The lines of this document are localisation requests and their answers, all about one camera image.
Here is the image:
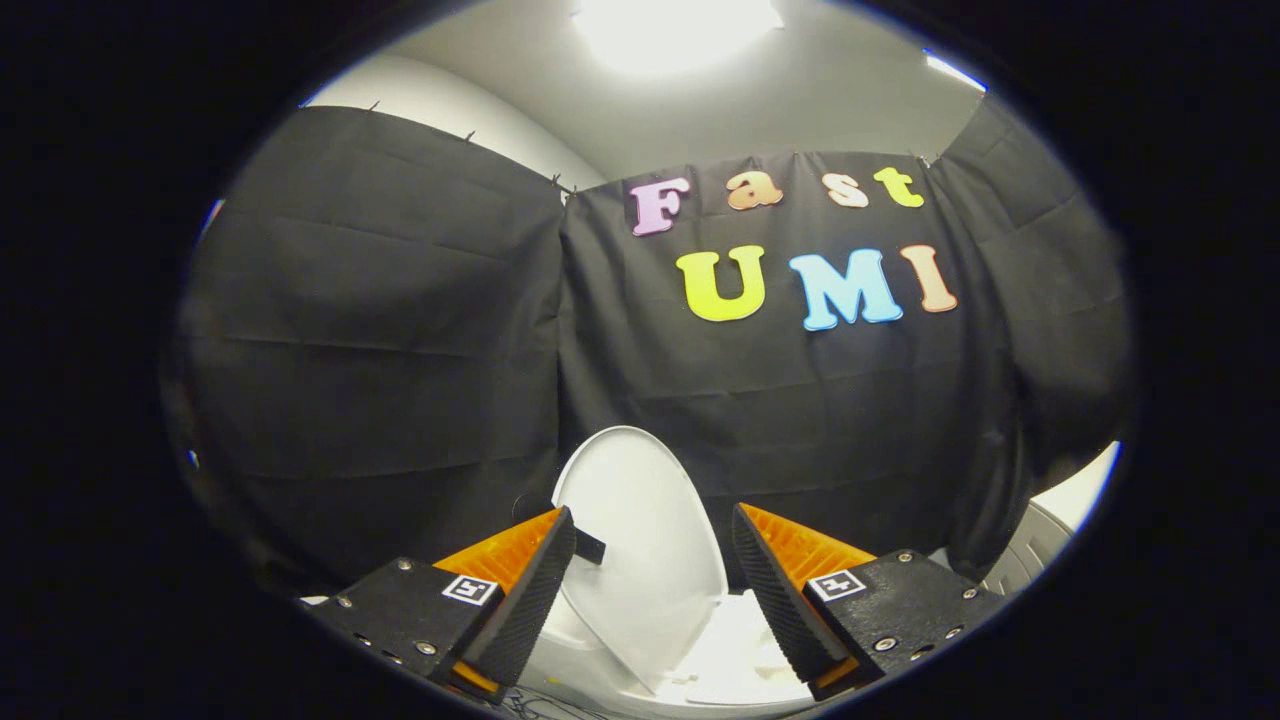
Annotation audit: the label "small ceiling light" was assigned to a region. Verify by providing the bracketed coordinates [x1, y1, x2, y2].
[922, 48, 991, 93]

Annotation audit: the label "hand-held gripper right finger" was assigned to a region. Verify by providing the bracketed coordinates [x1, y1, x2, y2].
[730, 502, 1007, 702]

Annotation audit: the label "large ceiling light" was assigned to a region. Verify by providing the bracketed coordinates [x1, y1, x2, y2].
[570, 0, 786, 76]

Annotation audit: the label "black backdrop cloth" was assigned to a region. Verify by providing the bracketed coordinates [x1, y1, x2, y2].
[160, 95, 1136, 601]

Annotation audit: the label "white drawer cabinet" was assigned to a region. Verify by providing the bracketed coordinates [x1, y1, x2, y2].
[980, 440, 1123, 598]

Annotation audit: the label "thin black floor cables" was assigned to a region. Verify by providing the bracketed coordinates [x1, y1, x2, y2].
[495, 688, 571, 719]

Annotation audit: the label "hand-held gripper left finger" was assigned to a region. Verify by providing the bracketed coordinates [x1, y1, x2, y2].
[298, 505, 579, 706]

